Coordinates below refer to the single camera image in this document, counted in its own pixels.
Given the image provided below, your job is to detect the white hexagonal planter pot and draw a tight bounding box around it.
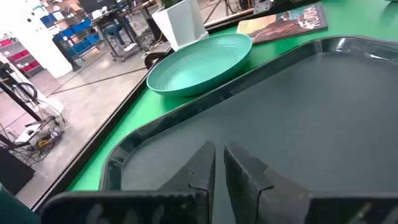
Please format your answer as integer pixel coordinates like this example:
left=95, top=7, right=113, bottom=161
left=151, top=0, right=210, bottom=52

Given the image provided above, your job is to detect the picture book with lighthouse cover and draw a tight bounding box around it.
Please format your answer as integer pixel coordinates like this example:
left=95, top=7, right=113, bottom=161
left=236, top=2, right=329, bottom=45

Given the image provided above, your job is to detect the white square pillar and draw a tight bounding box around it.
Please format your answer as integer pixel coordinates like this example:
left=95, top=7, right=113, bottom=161
left=0, top=0, right=74, bottom=78

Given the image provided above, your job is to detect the teal round plate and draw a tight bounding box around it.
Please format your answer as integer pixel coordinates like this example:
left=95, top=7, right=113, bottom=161
left=146, top=32, right=253, bottom=98

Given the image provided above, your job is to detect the floor power strip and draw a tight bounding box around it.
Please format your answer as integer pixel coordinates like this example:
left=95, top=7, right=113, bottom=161
left=37, top=129, right=65, bottom=151

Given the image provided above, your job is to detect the black stand with cables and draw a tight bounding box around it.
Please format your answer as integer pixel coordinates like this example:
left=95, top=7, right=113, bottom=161
left=0, top=62, right=67, bottom=166

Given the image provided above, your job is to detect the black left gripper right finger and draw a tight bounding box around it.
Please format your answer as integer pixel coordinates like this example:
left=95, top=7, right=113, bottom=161
left=223, top=141, right=398, bottom=224

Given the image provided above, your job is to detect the grey metal bracket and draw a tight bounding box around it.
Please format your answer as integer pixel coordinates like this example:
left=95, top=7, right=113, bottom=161
left=253, top=0, right=271, bottom=15

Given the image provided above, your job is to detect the red storage bin shelf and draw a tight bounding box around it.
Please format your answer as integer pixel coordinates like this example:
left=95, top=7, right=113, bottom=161
left=0, top=37, right=44, bottom=78

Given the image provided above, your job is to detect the black plastic serving tray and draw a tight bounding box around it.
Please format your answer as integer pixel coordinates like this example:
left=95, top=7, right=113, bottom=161
left=99, top=35, right=398, bottom=224

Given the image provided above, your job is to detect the green table mat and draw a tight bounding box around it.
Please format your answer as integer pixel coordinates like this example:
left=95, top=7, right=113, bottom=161
left=67, top=0, right=398, bottom=192

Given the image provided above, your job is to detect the black object behind table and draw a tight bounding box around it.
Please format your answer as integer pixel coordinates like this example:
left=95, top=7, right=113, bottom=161
left=144, top=51, right=170, bottom=71

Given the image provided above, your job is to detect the blue storage bin shelf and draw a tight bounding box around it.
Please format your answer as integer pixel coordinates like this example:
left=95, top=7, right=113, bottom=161
left=40, top=14, right=102, bottom=63

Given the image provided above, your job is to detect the black wheeled work cart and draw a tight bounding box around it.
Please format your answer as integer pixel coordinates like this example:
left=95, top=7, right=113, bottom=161
left=93, top=6, right=147, bottom=63

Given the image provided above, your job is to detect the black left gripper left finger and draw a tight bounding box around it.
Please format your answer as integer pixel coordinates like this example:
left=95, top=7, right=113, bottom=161
left=40, top=140, right=216, bottom=224

